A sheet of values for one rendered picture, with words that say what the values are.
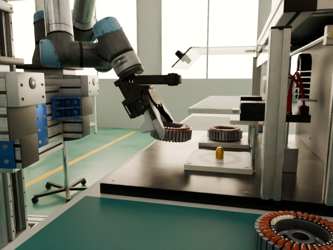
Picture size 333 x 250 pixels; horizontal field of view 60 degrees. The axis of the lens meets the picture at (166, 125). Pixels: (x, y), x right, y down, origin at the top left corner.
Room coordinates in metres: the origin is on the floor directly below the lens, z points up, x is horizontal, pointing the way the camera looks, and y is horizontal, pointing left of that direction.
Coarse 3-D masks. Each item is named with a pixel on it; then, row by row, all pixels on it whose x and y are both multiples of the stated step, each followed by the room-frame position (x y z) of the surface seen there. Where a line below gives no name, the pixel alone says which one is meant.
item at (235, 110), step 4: (240, 96) 0.91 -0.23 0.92; (244, 96) 0.89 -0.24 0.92; (248, 96) 0.89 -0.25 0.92; (252, 96) 0.89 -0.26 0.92; (256, 96) 0.89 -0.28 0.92; (260, 96) 0.89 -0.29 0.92; (240, 100) 0.88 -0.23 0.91; (244, 100) 0.87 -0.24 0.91; (248, 100) 0.87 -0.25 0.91; (252, 100) 0.87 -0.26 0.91; (256, 100) 0.87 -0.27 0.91; (260, 100) 0.86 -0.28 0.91; (232, 108) 0.93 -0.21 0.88; (236, 108) 0.92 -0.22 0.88; (232, 112) 0.88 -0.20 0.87; (236, 112) 0.88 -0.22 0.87
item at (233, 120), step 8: (240, 104) 0.69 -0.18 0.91; (248, 104) 0.64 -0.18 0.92; (256, 104) 0.63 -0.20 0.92; (264, 104) 0.63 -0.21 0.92; (240, 112) 0.64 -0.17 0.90; (248, 112) 0.64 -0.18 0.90; (256, 112) 0.63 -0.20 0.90; (264, 112) 0.63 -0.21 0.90; (288, 112) 0.63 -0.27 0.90; (296, 112) 0.66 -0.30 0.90; (232, 120) 0.65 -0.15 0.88; (240, 120) 0.64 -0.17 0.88; (248, 120) 0.64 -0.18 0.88; (256, 120) 0.63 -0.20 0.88; (264, 120) 0.63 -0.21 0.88; (288, 120) 0.62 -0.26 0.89; (296, 120) 0.61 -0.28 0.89; (304, 120) 0.61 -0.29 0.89; (288, 128) 0.62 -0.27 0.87
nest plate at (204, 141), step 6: (204, 138) 0.92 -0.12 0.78; (246, 138) 0.92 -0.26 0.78; (198, 144) 0.87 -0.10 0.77; (204, 144) 0.86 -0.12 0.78; (210, 144) 0.86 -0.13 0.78; (216, 144) 0.85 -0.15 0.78; (222, 144) 0.85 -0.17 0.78; (228, 144) 0.84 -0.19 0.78; (234, 144) 0.84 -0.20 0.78; (240, 144) 0.83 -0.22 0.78; (246, 144) 0.83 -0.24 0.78
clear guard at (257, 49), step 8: (192, 48) 0.85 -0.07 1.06; (200, 48) 0.85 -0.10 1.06; (208, 48) 0.85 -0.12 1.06; (216, 48) 0.85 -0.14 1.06; (224, 48) 0.85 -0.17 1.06; (232, 48) 0.85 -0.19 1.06; (240, 48) 0.85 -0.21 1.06; (248, 48) 0.85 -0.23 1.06; (256, 48) 0.85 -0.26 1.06; (264, 48) 0.85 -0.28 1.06; (184, 56) 0.87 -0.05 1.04; (192, 56) 0.96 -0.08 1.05; (200, 56) 1.08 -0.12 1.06; (176, 64) 0.87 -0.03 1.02; (184, 64) 0.97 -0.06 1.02
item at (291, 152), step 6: (288, 144) 0.65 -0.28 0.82; (294, 144) 0.65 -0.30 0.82; (288, 150) 0.61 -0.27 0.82; (294, 150) 0.61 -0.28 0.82; (288, 156) 0.61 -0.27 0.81; (294, 156) 0.61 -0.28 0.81; (288, 162) 0.61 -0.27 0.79; (294, 162) 0.61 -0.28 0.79; (282, 168) 0.61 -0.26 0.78; (288, 168) 0.61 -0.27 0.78; (294, 168) 0.61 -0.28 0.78
